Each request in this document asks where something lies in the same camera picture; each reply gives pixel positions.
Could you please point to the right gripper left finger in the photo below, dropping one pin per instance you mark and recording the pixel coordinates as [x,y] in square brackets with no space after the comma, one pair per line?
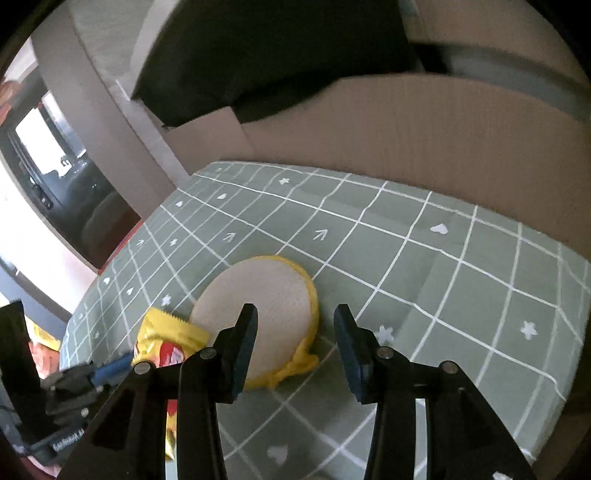
[212,376]

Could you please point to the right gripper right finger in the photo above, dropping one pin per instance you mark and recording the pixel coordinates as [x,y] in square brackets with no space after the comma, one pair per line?
[465,437]

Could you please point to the yellow snack wrapper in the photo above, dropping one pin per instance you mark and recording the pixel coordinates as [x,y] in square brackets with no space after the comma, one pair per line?
[164,339]

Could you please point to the grey kitchen countertop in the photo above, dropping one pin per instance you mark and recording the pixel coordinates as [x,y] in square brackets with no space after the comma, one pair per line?
[117,37]

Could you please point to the green checkered tablecloth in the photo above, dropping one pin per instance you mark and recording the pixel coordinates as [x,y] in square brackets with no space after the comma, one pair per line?
[433,277]

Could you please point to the yellow round sponge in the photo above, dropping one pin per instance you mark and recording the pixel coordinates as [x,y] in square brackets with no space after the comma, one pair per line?
[287,307]

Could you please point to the brown cardboard panel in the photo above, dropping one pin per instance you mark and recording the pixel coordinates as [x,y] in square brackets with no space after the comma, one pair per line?
[486,145]

